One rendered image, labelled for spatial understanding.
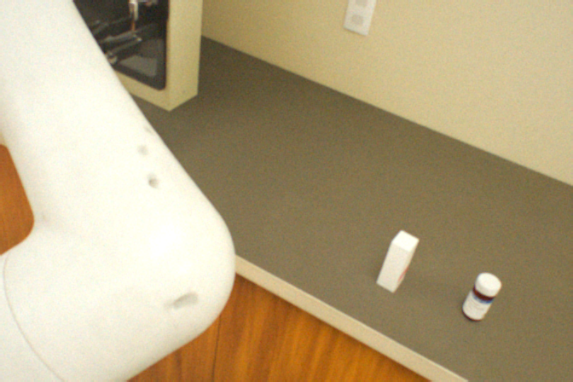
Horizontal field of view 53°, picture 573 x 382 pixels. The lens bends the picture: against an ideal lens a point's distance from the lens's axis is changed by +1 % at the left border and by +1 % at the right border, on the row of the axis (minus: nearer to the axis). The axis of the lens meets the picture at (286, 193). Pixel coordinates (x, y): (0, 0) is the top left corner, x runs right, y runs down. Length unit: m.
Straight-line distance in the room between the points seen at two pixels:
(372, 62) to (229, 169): 0.54
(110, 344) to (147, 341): 0.02
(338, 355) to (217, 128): 0.59
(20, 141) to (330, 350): 0.80
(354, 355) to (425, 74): 0.76
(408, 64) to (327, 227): 0.57
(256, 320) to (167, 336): 0.78
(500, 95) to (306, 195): 0.57
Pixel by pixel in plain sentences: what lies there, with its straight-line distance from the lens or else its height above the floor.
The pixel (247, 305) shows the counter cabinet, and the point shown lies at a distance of 1.17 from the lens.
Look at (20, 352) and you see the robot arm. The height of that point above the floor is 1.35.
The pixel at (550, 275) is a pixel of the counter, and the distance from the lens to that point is 1.25.
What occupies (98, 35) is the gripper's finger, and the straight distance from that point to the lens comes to 1.27.
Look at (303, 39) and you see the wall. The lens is 1.65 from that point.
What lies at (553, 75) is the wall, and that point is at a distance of 1.48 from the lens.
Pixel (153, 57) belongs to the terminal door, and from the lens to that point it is 1.37.
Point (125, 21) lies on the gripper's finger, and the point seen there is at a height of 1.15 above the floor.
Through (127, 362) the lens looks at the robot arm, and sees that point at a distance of 0.43.
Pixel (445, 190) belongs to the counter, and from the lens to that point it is 1.35.
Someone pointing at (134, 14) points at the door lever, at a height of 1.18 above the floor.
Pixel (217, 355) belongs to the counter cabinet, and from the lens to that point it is 1.36.
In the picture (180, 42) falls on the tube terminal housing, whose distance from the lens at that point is 1.36.
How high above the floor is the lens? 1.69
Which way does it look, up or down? 39 degrees down
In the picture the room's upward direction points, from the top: 11 degrees clockwise
